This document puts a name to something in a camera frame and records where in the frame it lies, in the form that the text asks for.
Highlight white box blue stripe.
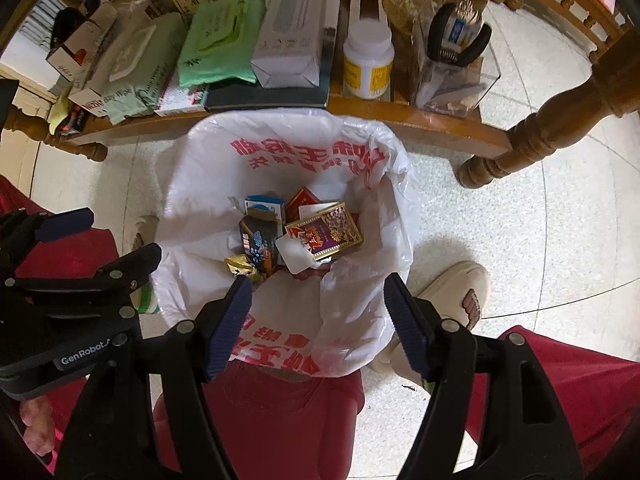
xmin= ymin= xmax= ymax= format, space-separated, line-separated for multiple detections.
xmin=275 ymin=237 xmax=321 ymax=275

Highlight grey ribbed radiator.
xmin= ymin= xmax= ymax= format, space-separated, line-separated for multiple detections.
xmin=20 ymin=0 xmax=60 ymax=43

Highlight yellow snack packet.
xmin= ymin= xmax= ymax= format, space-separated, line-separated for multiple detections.
xmin=223 ymin=255 xmax=261 ymax=281

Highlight person's left hand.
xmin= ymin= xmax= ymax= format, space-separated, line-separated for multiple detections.
xmin=19 ymin=397 xmax=57 ymax=457

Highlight black handled pliers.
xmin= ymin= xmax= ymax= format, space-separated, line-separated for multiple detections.
xmin=429 ymin=2 xmax=493 ymax=67

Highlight beige slipper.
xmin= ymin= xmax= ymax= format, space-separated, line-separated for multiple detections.
xmin=131 ymin=215 xmax=162 ymax=257
xmin=370 ymin=261 xmax=491 ymax=376

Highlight long white carton box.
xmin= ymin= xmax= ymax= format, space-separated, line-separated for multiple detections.
xmin=250 ymin=0 xmax=331 ymax=90

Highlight blue white carton box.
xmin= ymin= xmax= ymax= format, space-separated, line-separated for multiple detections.
xmin=244 ymin=194 xmax=287 ymax=223

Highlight wooden slatted armchair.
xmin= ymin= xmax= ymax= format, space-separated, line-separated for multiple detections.
xmin=490 ymin=0 xmax=640 ymax=66

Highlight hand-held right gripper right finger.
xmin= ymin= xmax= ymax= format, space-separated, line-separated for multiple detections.
xmin=384 ymin=274 xmax=583 ymax=480

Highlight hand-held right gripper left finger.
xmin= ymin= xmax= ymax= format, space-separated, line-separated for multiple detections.
xmin=54 ymin=276 xmax=253 ymax=480

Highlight white bottle yellow label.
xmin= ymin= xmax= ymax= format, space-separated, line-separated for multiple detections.
xmin=342 ymin=17 xmax=396 ymax=101

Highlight wooden table frame with shelf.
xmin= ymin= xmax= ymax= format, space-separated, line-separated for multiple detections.
xmin=0 ymin=0 xmax=640 ymax=191

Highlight open white carton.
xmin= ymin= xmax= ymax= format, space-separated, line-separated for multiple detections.
xmin=45 ymin=0 xmax=118 ymax=81

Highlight crinkled clear plastic bag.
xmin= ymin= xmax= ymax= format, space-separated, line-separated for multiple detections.
xmin=382 ymin=0 xmax=451 ymax=36

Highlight small red carton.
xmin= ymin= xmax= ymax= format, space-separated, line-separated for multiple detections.
xmin=285 ymin=186 xmax=326 ymax=221

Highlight dark snack packet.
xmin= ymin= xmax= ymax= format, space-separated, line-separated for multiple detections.
xmin=238 ymin=216 xmax=281 ymax=276

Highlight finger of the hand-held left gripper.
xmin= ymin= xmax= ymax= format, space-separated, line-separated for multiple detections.
xmin=5 ymin=242 xmax=164 ymax=329
xmin=0 ymin=207 xmax=96 ymax=281

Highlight pale green wipes packet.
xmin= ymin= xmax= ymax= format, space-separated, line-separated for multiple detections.
xmin=82 ymin=12 xmax=188 ymax=126

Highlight printed paper leaflet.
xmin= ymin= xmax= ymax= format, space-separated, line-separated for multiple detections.
xmin=155 ymin=75 xmax=208 ymax=113

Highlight red purple printed box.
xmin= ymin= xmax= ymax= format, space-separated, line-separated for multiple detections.
xmin=284 ymin=201 xmax=362 ymax=261

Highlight bright green wipes packet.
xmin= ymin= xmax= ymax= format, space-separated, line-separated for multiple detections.
xmin=177 ymin=0 xmax=266 ymax=88

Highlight small white box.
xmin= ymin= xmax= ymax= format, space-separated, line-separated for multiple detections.
xmin=67 ymin=80 xmax=108 ymax=113

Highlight clear plastic container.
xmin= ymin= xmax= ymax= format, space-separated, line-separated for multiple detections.
xmin=410 ymin=20 xmax=502 ymax=120

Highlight white plastic bag red print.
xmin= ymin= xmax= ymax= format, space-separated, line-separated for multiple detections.
xmin=148 ymin=108 xmax=418 ymax=378

